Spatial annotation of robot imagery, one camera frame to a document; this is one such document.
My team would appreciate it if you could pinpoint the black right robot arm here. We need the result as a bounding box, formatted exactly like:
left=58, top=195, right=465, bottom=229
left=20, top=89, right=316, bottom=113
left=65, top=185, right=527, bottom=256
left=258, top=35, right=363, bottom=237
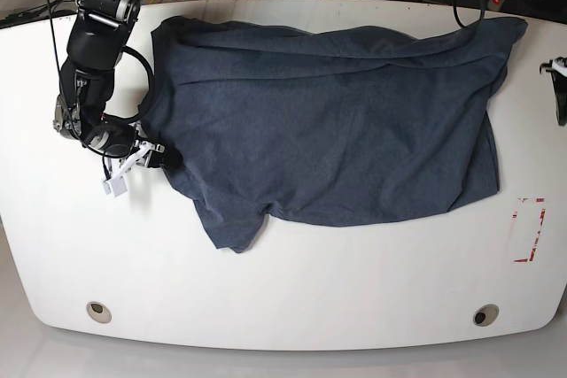
left=54, top=0, right=182, bottom=169

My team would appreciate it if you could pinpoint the red tape rectangle marking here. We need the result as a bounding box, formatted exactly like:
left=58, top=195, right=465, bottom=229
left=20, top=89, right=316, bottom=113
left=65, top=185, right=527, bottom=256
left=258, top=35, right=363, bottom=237
left=508, top=197, right=546, bottom=264

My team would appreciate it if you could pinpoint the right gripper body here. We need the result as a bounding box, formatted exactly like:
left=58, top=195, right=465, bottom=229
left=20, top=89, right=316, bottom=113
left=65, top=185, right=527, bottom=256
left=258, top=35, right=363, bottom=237
left=95, top=123, right=148, bottom=159

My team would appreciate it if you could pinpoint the right table cable grommet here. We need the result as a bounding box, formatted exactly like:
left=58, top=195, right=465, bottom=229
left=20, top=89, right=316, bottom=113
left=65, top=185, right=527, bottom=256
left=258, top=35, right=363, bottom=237
left=472, top=304, right=500, bottom=327

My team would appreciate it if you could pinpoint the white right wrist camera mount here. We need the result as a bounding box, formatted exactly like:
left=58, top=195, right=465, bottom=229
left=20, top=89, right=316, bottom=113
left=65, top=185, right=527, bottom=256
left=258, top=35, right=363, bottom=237
left=102, top=141, right=165, bottom=197

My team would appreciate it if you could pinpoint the left table cable grommet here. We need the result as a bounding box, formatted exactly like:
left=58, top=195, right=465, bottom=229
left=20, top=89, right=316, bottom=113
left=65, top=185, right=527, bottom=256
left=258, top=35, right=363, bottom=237
left=86, top=302, right=112, bottom=324

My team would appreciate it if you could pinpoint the dark blue T-shirt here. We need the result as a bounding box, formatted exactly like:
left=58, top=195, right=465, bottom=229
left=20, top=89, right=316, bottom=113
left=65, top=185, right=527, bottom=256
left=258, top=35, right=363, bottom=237
left=143, top=17, right=528, bottom=253

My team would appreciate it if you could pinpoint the table cable grommet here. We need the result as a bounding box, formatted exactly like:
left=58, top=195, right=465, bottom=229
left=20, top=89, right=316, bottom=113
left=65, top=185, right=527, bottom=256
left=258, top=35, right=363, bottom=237
left=472, top=304, right=500, bottom=327
left=86, top=302, right=112, bottom=324

